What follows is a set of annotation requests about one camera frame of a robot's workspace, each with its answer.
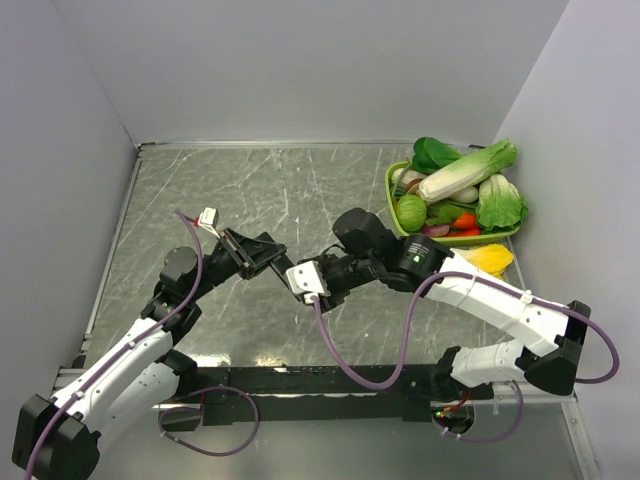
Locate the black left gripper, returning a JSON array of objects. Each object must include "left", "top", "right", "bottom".
[{"left": 187, "top": 226, "right": 286, "bottom": 301}]

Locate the black remote control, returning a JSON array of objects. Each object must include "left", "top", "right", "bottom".
[{"left": 255, "top": 232, "right": 303, "bottom": 303}]

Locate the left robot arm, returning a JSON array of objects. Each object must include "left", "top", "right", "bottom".
[{"left": 12, "top": 229, "right": 286, "bottom": 479}]

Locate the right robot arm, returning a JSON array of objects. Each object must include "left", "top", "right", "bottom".
[{"left": 286, "top": 208, "right": 589, "bottom": 401}]

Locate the round green cabbage toy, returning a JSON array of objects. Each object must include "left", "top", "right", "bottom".
[{"left": 396, "top": 194, "right": 427, "bottom": 232}]

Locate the purple onion toy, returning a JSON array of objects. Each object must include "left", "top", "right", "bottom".
[{"left": 422, "top": 224, "right": 450, "bottom": 238}]

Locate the white mushroom toy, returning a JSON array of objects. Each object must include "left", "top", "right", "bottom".
[{"left": 390, "top": 168, "right": 426, "bottom": 190}]

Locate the red chili toy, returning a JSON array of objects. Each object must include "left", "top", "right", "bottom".
[{"left": 448, "top": 228, "right": 482, "bottom": 238}]

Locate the orange carrot toy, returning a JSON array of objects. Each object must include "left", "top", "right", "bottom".
[{"left": 451, "top": 213, "right": 478, "bottom": 230}]

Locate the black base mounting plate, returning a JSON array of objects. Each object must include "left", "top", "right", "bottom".
[{"left": 158, "top": 363, "right": 496, "bottom": 434}]

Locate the dark green spinach toy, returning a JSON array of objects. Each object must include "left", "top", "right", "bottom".
[{"left": 412, "top": 137, "right": 462, "bottom": 174}]

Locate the white radish toy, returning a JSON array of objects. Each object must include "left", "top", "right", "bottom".
[{"left": 449, "top": 186, "right": 479, "bottom": 204}]

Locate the yellow cabbage toy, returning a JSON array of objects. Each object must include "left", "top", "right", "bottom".
[{"left": 453, "top": 244, "right": 514, "bottom": 280}]

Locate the green vegetable basket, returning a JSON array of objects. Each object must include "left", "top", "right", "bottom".
[{"left": 384, "top": 160, "right": 522, "bottom": 248}]

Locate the large napa cabbage toy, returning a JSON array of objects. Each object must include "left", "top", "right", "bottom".
[{"left": 418, "top": 140, "right": 518, "bottom": 204}]

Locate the green leafy lettuce toy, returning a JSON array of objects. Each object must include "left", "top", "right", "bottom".
[{"left": 476, "top": 174, "right": 528, "bottom": 233}]

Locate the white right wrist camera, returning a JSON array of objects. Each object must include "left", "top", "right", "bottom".
[{"left": 285, "top": 260, "right": 330, "bottom": 305}]

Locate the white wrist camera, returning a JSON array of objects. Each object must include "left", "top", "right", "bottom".
[
  {"left": 194, "top": 207, "right": 220, "bottom": 239},
  {"left": 285, "top": 260, "right": 330, "bottom": 305}
]

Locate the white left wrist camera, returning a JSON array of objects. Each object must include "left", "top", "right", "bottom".
[{"left": 194, "top": 207, "right": 220, "bottom": 239}]

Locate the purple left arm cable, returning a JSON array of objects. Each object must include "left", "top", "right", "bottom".
[{"left": 24, "top": 209, "right": 261, "bottom": 480}]

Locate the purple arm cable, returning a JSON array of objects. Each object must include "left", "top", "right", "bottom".
[
  {"left": 309, "top": 270, "right": 620, "bottom": 444},
  {"left": 24, "top": 209, "right": 261, "bottom": 480}
]

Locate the aluminium frame rail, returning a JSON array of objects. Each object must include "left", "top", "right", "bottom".
[{"left": 47, "top": 364, "right": 579, "bottom": 411}]

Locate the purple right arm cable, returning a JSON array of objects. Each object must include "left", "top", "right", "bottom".
[{"left": 309, "top": 270, "right": 620, "bottom": 444}]

